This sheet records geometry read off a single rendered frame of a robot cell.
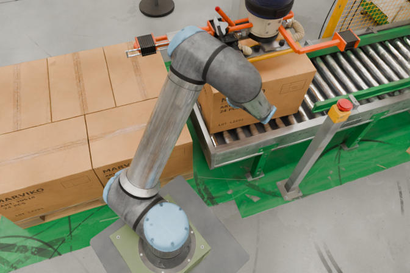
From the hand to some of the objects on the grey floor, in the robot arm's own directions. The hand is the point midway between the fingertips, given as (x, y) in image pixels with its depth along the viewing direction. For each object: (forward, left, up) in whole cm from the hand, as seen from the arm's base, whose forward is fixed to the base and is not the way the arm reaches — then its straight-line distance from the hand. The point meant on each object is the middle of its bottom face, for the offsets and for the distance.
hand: (212, 30), depth 147 cm
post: (-62, -46, -115) cm, 138 cm away
